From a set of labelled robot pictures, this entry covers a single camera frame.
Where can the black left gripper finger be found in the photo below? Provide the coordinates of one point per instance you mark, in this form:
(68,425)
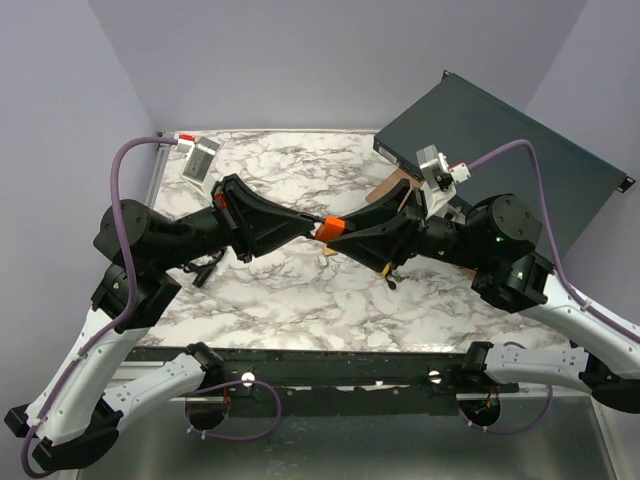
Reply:
(265,236)
(246,201)

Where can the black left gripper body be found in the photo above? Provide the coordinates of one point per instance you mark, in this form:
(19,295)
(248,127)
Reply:
(231,215)

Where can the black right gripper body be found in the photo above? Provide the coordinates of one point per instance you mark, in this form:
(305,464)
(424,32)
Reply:
(418,208)

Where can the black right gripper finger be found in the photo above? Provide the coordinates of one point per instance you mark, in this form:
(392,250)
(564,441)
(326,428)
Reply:
(369,247)
(380,210)

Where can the orange black padlock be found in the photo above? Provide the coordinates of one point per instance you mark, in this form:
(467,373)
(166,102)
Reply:
(332,228)

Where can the brass padlock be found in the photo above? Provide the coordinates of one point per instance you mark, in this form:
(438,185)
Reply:
(327,253)

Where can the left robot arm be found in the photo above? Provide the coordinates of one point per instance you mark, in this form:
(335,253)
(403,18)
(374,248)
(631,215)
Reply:
(78,417)

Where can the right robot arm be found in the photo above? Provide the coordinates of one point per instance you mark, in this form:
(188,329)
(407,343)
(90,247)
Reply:
(497,241)

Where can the wooden board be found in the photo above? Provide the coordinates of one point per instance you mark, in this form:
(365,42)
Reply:
(438,237)

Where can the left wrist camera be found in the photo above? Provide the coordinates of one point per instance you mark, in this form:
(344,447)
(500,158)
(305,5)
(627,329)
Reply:
(200,154)

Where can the dark network switch box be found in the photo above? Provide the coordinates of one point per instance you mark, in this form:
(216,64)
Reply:
(465,122)

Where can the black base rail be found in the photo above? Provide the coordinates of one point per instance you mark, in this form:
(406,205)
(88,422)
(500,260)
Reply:
(332,383)

